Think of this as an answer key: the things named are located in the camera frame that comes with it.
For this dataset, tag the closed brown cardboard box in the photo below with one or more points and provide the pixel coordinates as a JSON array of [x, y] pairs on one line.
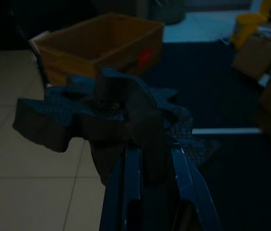
[[258, 55]]

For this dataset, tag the white plastic object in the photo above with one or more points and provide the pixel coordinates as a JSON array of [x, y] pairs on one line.
[[265, 80]]

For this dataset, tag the dark floor mat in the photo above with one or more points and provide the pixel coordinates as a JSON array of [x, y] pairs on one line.
[[210, 84]]

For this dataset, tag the dark foam piece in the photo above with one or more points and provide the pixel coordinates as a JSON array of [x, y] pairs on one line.
[[77, 115]]

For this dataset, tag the white floor tape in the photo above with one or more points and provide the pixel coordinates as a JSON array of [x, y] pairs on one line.
[[222, 131]]

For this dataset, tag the open cardboard box red print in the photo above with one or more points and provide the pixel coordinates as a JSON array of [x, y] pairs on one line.
[[101, 43]]

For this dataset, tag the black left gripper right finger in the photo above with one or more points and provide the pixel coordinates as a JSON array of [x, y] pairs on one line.
[[195, 187]]

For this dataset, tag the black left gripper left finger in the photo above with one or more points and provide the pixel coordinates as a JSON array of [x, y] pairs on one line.
[[120, 192]]

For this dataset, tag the grey-green garbage bag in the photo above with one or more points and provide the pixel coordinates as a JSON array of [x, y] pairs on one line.
[[169, 12]]

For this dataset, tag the yellow plastic bucket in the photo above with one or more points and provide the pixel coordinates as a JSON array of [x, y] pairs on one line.
[[246, 26]]

